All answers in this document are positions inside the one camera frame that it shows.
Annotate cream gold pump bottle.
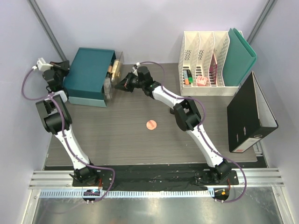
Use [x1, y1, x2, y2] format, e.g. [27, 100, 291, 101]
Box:
[111, 59, 120, 82]

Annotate magenta booklet in rack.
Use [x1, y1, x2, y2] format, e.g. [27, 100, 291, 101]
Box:
[209, 53, 218, 86]

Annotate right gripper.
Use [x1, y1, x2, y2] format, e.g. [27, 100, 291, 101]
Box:
[114, 72, 144, 94]

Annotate green plastic folder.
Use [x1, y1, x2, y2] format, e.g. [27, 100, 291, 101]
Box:
[222, 28, 257, 87]

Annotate round pink compact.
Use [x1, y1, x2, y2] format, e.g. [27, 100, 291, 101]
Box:
[146, 120, 157, 130]

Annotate aluminium rail frame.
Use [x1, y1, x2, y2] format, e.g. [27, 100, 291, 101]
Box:
[29, 168, 284, 191]

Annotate clear smoky drawer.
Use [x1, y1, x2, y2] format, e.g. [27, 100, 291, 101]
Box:
[103, 51, 124, 101]

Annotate teal drawer organizer box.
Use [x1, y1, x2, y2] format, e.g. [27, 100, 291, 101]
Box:
[64, 47, 116, 108]

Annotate highlighter markers pack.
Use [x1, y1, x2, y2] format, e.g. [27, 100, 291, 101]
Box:
[183, 69, 193, 85]

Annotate white slotted cable duct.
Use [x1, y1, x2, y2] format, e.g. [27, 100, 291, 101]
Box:
[39, 189, 214, 199]

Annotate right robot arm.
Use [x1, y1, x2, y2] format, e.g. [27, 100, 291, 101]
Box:
[115, 66, 231, 184]

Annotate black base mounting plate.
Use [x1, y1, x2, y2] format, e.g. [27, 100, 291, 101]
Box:
[73, 163, 239, 190]

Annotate white file organizer rack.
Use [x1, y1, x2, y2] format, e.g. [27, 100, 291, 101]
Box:
[178, 31, 239, 96]

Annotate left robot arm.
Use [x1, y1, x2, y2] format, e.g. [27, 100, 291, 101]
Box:
[36, 58, 100, 186]

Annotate black lever arch binder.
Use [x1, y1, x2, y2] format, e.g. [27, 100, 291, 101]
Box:
[227, 71, 278, 153]

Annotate clear blue label bottle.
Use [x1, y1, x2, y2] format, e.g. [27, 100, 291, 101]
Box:
[103, 77, 111, 99]

